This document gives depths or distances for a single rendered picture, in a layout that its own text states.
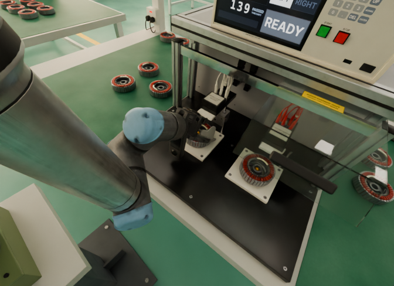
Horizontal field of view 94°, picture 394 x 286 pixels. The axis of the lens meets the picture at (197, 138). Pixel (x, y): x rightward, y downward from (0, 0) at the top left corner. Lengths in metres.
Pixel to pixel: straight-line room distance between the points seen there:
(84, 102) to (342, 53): 0.92
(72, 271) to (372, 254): 0.80
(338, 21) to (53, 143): 0.53
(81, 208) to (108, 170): 1.28
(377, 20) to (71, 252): 0.84
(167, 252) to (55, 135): 1.19
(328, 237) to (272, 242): 0.18
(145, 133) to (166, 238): 1.04
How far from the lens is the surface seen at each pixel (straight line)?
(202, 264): 1.33
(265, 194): 0.64
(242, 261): 0.59
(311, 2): 0.54
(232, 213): 0.59
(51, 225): 0.68
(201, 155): 0.65
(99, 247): 1.40
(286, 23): 0.55
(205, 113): 0.65
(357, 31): 0.54
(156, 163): 0.65
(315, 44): 0.55
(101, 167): 0.26
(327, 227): 0.73
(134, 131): 0.39
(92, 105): 0.94
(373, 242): 0.81
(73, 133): 0.22
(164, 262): 1.32
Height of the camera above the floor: 1.31
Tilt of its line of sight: 49 degrees down
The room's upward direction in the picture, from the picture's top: 8 degrees clockwise
